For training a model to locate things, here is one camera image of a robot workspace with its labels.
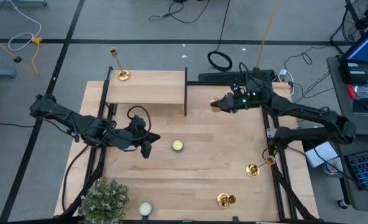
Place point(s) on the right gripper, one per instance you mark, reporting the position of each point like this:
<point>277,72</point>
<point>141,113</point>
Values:
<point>246,102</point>

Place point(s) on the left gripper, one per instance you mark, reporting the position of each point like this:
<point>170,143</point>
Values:
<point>137,141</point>

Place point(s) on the red patterned candle tin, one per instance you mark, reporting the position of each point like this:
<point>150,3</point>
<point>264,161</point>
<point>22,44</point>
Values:
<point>177,145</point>

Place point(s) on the gold candlestick holder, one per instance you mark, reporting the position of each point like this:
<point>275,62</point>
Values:
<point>252,170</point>
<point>222,199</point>
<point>124,75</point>

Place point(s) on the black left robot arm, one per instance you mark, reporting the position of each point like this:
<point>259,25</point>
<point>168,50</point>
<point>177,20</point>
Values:
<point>87,127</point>

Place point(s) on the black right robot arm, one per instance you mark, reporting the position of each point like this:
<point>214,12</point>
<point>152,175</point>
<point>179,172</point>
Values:
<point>311,113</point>

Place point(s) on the black power strip box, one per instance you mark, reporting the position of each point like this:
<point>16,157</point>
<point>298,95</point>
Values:
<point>221,76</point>

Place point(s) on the wooden shelf with black legs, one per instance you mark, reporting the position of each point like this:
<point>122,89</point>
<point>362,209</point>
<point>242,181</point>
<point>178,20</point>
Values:
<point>146,87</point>

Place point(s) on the white power adapter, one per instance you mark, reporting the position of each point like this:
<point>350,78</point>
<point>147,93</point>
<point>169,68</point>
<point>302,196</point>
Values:
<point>283,72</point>

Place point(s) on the green artificial plant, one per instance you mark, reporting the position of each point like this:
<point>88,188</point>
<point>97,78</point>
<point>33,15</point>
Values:
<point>104,202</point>

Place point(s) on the white box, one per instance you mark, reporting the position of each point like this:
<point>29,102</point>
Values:
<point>322,154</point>

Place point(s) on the grey desk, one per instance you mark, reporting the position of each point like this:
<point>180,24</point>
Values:
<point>342,109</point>

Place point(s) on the black box device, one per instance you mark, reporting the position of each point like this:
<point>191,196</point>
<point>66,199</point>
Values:
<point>356,74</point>

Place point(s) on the black cube device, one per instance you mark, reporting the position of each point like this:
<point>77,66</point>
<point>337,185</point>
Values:
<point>362,105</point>

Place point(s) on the black round floor puck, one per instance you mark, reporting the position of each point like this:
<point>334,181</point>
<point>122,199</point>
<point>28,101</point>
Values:
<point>17,59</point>

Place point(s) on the black fan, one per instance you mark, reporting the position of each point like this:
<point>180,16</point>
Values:
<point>362,23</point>

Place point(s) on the grey rolling cart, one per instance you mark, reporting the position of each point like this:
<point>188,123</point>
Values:
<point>358,199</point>

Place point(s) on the grey floor base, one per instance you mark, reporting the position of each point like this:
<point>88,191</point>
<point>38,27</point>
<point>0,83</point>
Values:
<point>19,3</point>
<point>0,74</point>

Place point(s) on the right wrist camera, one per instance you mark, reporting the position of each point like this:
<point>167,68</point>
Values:
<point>239,91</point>

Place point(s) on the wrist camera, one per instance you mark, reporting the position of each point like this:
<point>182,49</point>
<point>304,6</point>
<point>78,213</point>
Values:
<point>137,122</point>
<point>239,91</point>

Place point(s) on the black rig frame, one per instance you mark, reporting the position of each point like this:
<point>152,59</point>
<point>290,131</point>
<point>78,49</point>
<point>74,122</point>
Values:
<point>221,83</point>

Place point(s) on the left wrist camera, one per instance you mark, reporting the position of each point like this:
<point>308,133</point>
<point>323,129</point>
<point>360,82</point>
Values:
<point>137,122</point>

